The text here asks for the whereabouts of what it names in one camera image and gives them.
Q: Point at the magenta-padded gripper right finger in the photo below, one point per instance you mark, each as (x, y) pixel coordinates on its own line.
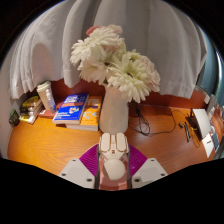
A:
(137, 161)

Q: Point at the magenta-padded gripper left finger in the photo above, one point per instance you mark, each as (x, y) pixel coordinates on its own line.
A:
(87, 161)

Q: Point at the white computer mouse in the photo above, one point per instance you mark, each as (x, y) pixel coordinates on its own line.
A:
(113, 153)

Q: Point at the orange book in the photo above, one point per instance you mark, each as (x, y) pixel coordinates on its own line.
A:
(91, 113)

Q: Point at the white ceramic vase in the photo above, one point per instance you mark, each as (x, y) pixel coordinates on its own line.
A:
(113, 113)

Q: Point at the blue book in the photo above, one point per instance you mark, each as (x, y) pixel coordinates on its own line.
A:
(70, 108)

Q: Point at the red book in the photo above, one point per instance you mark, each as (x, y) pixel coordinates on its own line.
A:
(46, 113)

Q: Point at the yellow and white book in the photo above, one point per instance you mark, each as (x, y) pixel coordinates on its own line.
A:
(30, 117)

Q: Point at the white electronic device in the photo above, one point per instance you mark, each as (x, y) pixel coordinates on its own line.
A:
(201, 121)

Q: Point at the cream tumbler cup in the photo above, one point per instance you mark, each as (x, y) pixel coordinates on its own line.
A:
(42, 93)

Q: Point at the yellow and black book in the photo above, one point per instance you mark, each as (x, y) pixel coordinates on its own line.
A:
(30, 101)

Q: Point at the dark green mug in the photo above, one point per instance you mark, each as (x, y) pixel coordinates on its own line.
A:
(14, 118)

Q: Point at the white artificial flower bouquet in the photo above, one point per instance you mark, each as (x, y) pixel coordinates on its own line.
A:
(113, 63)

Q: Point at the white curtain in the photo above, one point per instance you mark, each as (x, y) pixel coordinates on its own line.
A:
(160, 40)

